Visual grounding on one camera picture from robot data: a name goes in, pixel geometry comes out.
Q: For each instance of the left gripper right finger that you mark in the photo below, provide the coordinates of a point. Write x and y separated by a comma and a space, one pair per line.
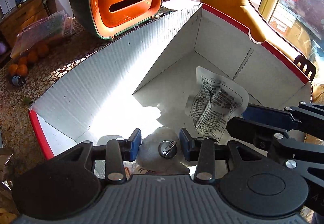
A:
205, 152

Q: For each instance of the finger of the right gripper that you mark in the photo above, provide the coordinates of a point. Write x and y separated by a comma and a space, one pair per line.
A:
262, 136
270, 116

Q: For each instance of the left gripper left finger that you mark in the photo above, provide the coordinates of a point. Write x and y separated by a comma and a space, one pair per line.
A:
114, 153

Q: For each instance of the white pouch with metal badge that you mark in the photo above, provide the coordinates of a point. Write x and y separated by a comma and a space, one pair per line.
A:
160, 153

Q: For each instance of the small dark blue bottle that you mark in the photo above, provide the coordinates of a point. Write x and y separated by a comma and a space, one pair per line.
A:
18, 80

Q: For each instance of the printed white sachet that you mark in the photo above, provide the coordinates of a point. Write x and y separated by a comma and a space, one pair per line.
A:
216, 101

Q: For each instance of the dark wooden chair back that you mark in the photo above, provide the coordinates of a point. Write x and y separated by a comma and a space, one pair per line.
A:
307, 67

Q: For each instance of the red white cardboard box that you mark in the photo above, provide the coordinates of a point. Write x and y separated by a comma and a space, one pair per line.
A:
143, 80

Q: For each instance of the green leaf scrap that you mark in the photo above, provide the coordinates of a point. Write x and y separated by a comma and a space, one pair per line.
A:
27, 101

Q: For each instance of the orange mandarin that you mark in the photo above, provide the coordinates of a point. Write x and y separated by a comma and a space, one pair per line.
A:
22, 70
12, 69
23, 60
42, 50
32, 57

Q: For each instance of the clear plastic bead cases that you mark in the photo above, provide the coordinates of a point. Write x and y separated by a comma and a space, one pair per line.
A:
55, 27

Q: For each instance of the wooden drawer cabinet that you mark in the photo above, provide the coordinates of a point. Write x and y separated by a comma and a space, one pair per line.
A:
20, 17

